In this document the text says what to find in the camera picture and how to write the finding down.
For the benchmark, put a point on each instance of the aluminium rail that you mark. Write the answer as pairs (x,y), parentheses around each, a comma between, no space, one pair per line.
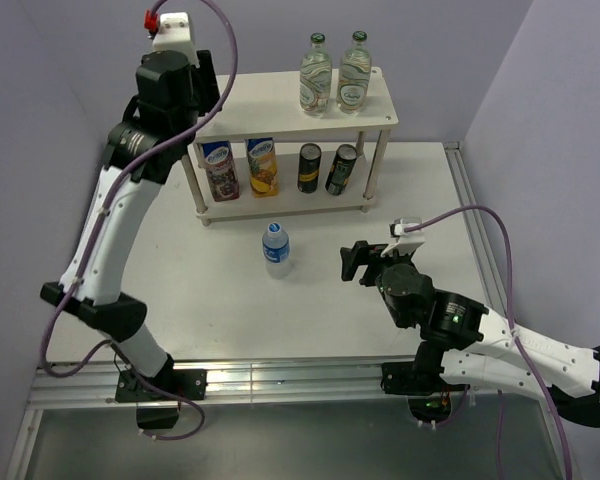
(493,285)
(228,382)

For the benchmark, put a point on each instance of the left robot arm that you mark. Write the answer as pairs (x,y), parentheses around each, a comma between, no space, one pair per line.
(140,151)

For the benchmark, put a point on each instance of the black Schweppes can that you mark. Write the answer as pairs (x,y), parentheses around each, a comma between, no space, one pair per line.
(341,169)
(309,168)

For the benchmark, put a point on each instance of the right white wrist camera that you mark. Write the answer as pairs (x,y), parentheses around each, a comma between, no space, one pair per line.
(407,236)

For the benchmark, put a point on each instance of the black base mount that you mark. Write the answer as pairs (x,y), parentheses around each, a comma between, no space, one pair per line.
(158,404)
(430,399)

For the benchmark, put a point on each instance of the Pocari water bottle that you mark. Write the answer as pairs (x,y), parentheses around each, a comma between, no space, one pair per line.
(276,250)

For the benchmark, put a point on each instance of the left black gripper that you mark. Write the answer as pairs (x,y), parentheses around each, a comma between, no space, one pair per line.
(204,79)

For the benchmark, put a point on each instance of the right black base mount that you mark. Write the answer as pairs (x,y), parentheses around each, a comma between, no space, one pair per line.
(430,399)

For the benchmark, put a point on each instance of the aluminium right side rail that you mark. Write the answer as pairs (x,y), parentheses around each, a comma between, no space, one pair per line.
(493,285)

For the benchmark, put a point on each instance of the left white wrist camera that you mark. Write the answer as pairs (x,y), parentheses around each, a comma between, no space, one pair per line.
(172,31)

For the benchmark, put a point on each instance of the grape juice carton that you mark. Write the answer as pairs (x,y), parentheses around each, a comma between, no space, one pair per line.
(219,166)

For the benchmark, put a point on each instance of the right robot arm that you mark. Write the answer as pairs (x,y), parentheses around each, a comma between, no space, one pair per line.
(466,343)

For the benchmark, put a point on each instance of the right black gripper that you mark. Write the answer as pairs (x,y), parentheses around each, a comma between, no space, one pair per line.
(361,252)

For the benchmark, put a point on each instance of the green-cap glass bottle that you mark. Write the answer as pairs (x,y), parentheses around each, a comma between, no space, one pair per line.
(354,74)
(315,76)

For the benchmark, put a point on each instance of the pineapple juice carton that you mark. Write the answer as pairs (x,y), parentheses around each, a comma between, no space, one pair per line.
(263,171)

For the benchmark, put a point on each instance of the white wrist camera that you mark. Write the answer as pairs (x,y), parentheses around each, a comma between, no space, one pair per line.
(172,31)
(407,236)

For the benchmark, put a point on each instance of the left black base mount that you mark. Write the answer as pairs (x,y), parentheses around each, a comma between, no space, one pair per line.
(158,404)

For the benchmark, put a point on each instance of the aluminium front rail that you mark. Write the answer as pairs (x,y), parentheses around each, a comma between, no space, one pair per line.
(228,382)

